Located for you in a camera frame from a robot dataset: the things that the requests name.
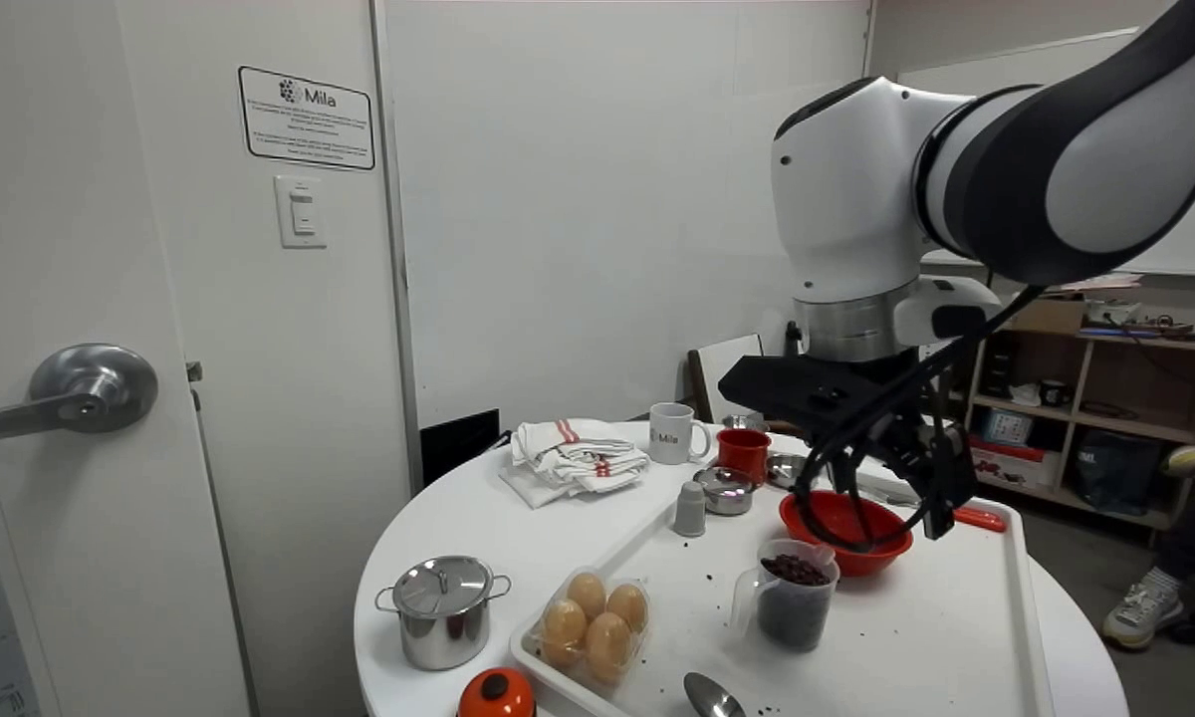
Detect red-handled metal spoon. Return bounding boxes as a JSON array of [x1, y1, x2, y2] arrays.
[[682, 669, 755, 717]]

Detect black box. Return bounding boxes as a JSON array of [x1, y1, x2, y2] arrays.
[[413, 407, 508, 488]]

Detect white leaning panel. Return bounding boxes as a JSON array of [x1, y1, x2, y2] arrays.
[[692, 329, 771, 426]]

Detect wooden shelf unit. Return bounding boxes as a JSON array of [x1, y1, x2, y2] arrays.
[[949, 308, 1195, 532]]

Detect black storage bin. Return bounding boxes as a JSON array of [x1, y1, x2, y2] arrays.
[[1073, 433, 1166, 512]]

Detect silver door lever handle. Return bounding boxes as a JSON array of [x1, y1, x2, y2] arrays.
[[0, 337, 165, 451]]

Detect red-handled knife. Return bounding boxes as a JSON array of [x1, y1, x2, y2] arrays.
[[954, 499, 1016, 539]]

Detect bag of bread rolls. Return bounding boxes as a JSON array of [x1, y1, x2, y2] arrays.
[[514, 569, 654, 702]]

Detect cardboard box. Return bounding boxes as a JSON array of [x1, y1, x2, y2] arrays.
[[1008, 294, 1091, 333]]

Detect red white box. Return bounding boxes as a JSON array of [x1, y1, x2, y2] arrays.
[[966, 438, 1067, 499]]

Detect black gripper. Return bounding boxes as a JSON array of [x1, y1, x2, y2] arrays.
[[714, 345, 966, 543]]

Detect small orange round object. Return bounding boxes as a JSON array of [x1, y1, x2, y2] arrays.
[[456, 662, 541, 717]]

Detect white light switch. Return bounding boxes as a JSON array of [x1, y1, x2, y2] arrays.
[[277, 175, 331, 255]]

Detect white mug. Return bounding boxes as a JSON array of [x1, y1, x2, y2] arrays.
[[647, 399, 716, 464]]

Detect white shoe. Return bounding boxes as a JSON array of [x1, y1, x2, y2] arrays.
[[1104, 567, 1190, 654]]

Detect red bowl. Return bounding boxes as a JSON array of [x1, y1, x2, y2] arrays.
[[776, 484, 922, 583]]

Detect white rectangular tray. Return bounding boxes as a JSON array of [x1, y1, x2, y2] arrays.
[[510, 455, 1061, 717]]

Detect white wall sign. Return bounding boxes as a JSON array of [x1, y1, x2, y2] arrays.
[[237, 65, 378, 175]]

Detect steel pot with lid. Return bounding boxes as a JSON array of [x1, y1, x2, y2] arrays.
[[371, 553, 514, 673]]

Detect clear plastic jug dark contents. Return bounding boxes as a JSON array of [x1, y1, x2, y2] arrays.
[[748, 528, 846, 657]]

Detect white cloth with red stripes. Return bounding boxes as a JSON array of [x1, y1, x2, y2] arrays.
[[500, 413, 654, 512]]

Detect small lidded steel dish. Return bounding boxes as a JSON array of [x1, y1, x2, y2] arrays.
[[692, 463, 763, 520]]

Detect small grey shaker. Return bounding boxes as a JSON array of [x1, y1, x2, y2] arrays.
[[671, 478, 714, 543]]

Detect red mug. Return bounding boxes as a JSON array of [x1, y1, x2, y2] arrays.
[[714, 426, 776, 484]]

